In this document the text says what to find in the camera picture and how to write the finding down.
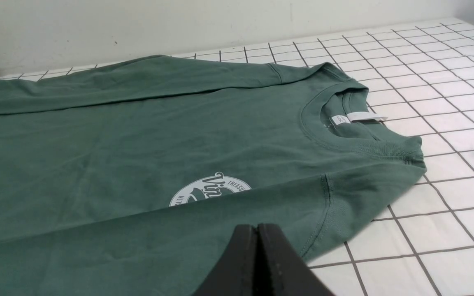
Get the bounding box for green long-sleeve top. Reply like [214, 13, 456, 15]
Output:
[0, 55, 427, 296]

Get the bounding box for white grid tablecloth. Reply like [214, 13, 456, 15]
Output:
[5, 21, 474, 296]

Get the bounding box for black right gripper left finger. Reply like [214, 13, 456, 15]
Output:
[194, 224, 258, 296]

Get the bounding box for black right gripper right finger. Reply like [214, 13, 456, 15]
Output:
[258, 224, 334, 296]

